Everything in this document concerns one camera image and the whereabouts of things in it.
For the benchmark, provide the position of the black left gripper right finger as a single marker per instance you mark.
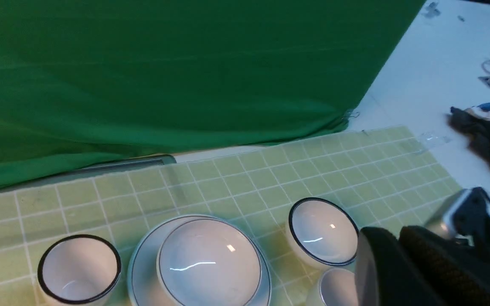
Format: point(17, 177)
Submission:
point(455, 272)

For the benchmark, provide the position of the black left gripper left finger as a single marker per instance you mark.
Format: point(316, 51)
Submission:
point(386, 276)

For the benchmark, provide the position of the thin-rimmed white cup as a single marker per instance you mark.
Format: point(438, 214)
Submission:
point(336, 287)

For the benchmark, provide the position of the thin-rimmed white bowl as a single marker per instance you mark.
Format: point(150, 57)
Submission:
point(208, 262)

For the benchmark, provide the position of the black-rimmed white bowl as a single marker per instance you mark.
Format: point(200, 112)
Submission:
point(321, 233)

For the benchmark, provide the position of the green checked table mat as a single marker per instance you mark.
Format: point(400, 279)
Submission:
point(382, 177)

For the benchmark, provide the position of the metal binder clip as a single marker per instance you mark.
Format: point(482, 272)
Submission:
point(351, 114)

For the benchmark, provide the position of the plain white plate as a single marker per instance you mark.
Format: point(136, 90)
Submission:
point(144, 289)

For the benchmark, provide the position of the black-rimmed white cup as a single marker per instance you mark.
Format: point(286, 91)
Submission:
point(79, 270)

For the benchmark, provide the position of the green backdrop cloth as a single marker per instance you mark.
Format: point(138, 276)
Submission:
point(91, 81)

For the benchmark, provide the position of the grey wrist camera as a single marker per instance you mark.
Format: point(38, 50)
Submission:
point(463, 218)

